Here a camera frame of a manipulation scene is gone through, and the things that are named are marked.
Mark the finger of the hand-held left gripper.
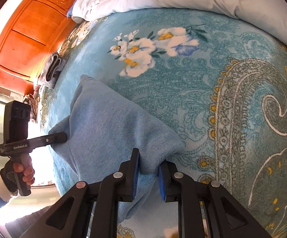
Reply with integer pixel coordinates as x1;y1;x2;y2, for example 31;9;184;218
44;132;67;145

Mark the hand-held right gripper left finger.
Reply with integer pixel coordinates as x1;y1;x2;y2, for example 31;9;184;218
6;148;140;238

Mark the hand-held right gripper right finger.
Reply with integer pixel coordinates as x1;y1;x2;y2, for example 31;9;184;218
158;161;273;238

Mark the light blue fleece garment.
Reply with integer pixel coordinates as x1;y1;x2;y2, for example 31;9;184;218
49;74;187;226

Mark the person's left hand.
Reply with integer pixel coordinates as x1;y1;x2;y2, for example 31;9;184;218
0;158;35;194

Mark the grey folded cloth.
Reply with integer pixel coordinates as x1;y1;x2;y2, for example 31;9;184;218
37;53;67;89

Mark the orange wooden headboard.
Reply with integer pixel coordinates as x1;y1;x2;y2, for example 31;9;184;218
0;0;94;95

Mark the teal floral blanket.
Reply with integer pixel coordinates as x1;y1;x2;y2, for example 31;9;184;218
33;7;287;238

